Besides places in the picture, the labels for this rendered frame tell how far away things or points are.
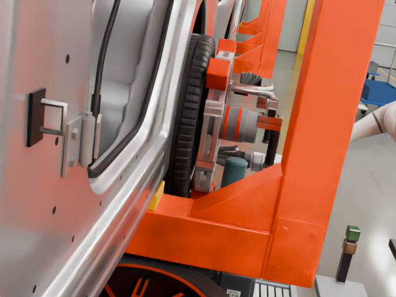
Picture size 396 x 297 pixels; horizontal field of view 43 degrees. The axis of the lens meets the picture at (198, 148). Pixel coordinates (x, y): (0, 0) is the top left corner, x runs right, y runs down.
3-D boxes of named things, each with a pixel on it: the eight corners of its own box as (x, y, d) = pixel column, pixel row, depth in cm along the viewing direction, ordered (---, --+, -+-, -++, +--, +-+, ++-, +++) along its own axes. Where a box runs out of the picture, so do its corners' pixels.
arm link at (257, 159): (263, 158, 235) (250, 156, 236) (266, 149, 227) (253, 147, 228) (260, 176, 231) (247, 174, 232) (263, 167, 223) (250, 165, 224)
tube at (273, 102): (225, 91, 199) (230, 65, 196) (274, 99, 198) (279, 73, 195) (223, 100, 182) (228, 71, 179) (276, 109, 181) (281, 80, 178)
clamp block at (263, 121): (256, 124, 188) (258, 110, 186) (279, 128, 187) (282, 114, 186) (256, 127, 183) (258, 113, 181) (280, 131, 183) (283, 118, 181)
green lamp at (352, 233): (344, 234, 174) (347, 224, 172) (356, 237, 173) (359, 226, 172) (346, 240, 170) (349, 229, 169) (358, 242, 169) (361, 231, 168)
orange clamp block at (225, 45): (215, 63, 216) (218, 45, 218) (233, 66, 215) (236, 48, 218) (215, 56, 209) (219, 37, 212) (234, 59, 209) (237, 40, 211)
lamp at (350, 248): (341, 247, 175) (343, 237, 174) (352, 249, 175) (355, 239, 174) (343, 253, 171) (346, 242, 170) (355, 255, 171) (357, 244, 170)
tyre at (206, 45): (168, 54, 242) (149, 0, 176) (217, 62, 240) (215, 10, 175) (142, 189, 236) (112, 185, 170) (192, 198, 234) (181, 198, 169)
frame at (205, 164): (203, 161, 238) (221, 46, 222) (217, 163, 238) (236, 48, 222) (188, 206, 187) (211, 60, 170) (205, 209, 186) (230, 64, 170)
